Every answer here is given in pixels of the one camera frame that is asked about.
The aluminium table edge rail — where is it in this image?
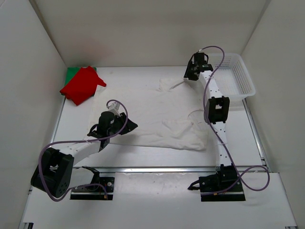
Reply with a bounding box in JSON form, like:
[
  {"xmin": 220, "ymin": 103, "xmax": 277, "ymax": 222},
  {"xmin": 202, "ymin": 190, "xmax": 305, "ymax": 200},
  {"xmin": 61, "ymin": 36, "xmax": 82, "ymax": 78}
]
[{"xmin": 42, "ymin": 166, "xmax": 266, "ymax": 175}]

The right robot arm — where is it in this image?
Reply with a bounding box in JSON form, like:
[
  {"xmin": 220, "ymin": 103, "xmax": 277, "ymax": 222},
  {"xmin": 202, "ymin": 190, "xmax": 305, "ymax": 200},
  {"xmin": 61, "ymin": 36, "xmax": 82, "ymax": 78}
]
[{"xmin": 184, "ymin": 52, "xmax": 236, "ymax": 191}]

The white cloth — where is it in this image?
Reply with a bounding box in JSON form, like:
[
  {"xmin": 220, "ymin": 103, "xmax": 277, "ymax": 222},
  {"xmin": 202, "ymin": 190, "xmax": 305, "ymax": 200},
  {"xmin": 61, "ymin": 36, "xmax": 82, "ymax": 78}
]
[{"xmin": 88, "ymin": 78, "xmax": 208, "ymax": 151}]

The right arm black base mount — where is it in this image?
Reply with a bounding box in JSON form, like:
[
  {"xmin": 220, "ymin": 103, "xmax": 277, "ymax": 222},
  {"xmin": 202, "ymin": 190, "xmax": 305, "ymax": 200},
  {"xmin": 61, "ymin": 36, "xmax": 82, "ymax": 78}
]
[{"xmin": 188, "ymin": 165, "xmax": 246, "ymax": 202}]

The green t shirt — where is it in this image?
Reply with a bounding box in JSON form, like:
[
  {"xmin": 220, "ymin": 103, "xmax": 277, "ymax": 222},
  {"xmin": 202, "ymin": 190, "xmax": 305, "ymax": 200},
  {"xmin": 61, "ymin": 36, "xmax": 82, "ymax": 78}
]
[{"xmin": 60, "ymin": 66, "xmax": 97, "ymax": 99}]

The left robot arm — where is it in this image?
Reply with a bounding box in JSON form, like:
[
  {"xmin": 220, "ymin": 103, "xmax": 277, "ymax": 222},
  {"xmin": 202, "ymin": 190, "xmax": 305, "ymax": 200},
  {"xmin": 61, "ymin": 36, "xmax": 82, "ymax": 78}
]
[{"xmin": 30, "ymin": 111, "xmax": 138, "ymax": 198}]

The red t shirt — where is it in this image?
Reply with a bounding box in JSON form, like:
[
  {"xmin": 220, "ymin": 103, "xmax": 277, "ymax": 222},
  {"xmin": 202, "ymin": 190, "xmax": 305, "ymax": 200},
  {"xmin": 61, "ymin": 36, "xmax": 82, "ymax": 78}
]
[{"xmin": 60, "ymin": 66, "xmax": 107, "ymax": 105}]

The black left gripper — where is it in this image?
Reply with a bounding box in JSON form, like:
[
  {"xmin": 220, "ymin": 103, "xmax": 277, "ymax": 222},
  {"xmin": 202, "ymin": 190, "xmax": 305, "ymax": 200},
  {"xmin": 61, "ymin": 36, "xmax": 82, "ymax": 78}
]
[{"xmin": 107, "ymin": 112, "xmax": 138, "ymax": 136}]

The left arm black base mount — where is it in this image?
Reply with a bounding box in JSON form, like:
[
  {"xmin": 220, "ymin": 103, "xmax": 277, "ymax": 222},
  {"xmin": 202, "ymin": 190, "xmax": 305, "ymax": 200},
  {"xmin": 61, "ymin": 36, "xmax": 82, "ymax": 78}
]
[{"xmin": 70, "ymin": 166, "xmax": 115, "ymax": 201}]

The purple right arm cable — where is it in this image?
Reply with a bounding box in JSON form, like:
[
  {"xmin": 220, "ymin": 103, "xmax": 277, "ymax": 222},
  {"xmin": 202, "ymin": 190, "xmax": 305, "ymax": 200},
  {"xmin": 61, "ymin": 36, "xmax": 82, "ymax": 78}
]
[{"xmin": 196, "ymin": 45, "xmax": 270, "ymax": 198}]

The white plastic basket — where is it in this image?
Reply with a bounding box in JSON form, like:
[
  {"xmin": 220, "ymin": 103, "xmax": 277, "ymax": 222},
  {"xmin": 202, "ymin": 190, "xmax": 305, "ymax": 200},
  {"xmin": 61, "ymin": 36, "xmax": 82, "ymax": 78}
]
[{"xmin": 209, "ymin": 53, "xmax": 256, "ymax": 106}]

